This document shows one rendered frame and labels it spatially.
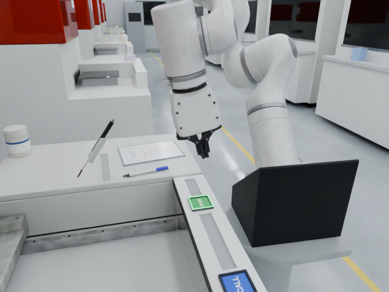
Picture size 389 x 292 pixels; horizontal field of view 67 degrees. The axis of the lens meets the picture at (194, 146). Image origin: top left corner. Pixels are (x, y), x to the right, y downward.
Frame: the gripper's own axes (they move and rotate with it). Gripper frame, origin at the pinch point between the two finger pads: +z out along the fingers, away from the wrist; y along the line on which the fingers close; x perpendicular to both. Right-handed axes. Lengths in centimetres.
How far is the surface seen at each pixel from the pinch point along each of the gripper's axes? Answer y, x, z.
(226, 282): -5.3, -25.1, 14.3
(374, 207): 142, 95, 144
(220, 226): -1.4, -9.8, 15.5
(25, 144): -52, 41, 0
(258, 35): 273, 574, 69
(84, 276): -35.8, -3.3, 22.5
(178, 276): -14.2, -8.7, 27.1
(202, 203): -3.2, -0.6, 14.7
